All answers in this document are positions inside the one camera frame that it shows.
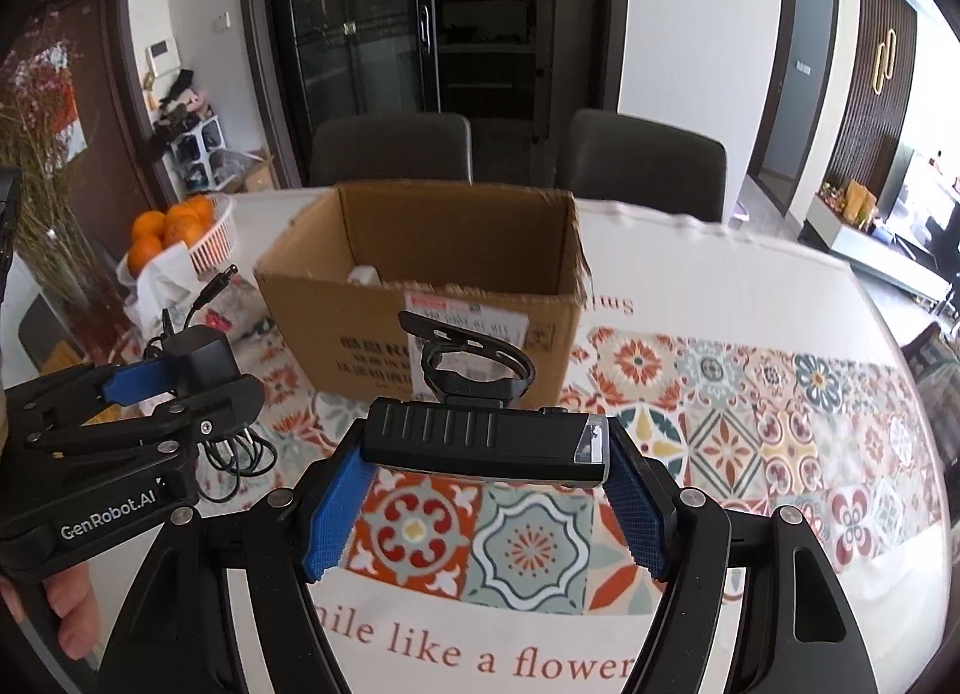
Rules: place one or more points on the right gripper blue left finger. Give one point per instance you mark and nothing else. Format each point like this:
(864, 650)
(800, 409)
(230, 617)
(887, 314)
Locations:
(176, 631)

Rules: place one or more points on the white TV console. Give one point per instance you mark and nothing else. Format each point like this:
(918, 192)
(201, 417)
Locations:
(886, 262)

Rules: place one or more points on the white shoe rack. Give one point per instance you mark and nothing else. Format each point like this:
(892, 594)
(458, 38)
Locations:
(192, 154)

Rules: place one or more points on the dried pink flowers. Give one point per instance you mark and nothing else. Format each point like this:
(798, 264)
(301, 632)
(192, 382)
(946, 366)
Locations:
(38, 113)

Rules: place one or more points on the person's left hand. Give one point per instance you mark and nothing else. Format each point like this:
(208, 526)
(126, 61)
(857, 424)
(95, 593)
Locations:
(71, 596)

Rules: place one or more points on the black bike flashlight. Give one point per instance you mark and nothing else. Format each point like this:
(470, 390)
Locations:
(472, 426)

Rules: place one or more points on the brown cardboard box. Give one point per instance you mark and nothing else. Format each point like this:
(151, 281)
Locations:
(495, 259)

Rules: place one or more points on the glass vase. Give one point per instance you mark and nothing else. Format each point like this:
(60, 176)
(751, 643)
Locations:
(77, 287)

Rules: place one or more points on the floral fabric tissue cover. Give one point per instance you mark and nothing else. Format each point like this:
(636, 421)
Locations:
(168, 284)

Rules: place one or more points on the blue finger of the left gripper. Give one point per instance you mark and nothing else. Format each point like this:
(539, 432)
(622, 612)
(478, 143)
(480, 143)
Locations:
(135, 378)
(54, 437)

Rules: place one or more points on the black power adapter with cable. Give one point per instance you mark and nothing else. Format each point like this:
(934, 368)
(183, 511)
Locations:
(204, 361)

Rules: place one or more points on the orange fruit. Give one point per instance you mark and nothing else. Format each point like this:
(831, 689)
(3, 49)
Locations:
(151, 223)
(144, 249)
(182, 225)
(203, 207)

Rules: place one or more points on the white fruit basket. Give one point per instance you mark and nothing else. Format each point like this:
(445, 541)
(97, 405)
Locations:
(215, 248)

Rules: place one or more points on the dark chair at left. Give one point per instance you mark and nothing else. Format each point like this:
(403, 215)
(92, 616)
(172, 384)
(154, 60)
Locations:
(41, 334)

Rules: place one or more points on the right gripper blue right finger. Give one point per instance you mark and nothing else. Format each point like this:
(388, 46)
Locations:
(797, 631)

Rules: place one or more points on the dark glass door cabinet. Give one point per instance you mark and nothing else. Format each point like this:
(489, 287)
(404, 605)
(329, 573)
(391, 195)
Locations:
(517, 70)

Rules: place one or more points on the dark grey dining chair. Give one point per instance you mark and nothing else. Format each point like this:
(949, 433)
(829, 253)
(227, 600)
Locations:
(435, 146)
(607, 156)

